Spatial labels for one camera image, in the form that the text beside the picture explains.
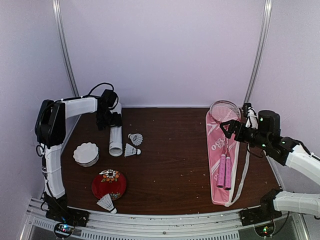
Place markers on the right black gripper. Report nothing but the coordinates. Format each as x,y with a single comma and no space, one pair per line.
234,124

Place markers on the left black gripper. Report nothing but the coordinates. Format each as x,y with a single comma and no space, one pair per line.
117,121

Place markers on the white shuttlecock tube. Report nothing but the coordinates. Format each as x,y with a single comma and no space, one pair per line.
116,134

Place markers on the white shuttlecock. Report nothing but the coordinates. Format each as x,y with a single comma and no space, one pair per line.
135,138
106,203
131,150

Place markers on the white shuttlecock front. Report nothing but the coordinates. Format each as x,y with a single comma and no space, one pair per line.
106,203

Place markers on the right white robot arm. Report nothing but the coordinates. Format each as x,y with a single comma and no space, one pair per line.
287,152

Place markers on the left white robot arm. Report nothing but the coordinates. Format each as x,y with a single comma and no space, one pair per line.
50,130

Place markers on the pink badminton racket left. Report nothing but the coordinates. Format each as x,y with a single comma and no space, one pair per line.
223,111

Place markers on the pink badminton racket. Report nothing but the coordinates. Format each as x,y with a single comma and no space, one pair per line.
228,169
223,111

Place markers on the pink badminton racket right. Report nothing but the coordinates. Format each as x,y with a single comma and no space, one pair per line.
228,169

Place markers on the pink racket bag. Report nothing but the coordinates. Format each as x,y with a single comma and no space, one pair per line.
214,137

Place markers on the white scalloped bowl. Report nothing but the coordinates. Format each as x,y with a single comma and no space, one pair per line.
86,154

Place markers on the red floral plate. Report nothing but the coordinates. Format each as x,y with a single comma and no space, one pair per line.
109,181

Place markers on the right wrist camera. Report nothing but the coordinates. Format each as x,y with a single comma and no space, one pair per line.
251,116

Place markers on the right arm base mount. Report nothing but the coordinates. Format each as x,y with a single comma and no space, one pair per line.
263,216

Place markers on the front aluminium rail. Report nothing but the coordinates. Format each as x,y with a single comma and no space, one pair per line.
201,226

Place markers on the left aluminium frame post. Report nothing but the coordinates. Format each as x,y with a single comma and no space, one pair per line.
64,48

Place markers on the aluminium frame post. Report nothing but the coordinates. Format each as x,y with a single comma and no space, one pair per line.
264,30
64,48

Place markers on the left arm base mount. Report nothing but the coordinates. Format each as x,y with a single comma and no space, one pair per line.
58,210

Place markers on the right aluminium frame post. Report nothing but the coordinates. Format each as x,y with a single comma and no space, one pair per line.
264,30

